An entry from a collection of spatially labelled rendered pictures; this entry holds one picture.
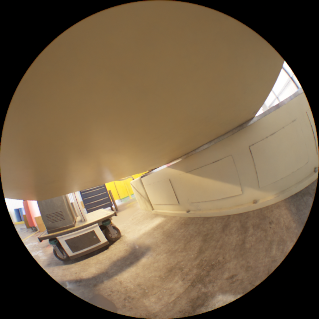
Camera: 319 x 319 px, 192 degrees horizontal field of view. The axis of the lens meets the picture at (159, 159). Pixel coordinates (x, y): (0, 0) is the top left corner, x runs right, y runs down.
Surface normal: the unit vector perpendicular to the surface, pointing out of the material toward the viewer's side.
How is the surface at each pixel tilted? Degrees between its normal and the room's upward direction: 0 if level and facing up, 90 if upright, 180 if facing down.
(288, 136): 90
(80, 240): 90
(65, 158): 180
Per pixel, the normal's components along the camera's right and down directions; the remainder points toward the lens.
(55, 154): 0.37, 0.92
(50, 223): 0.71, -0.38
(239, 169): -0.71, 0.18
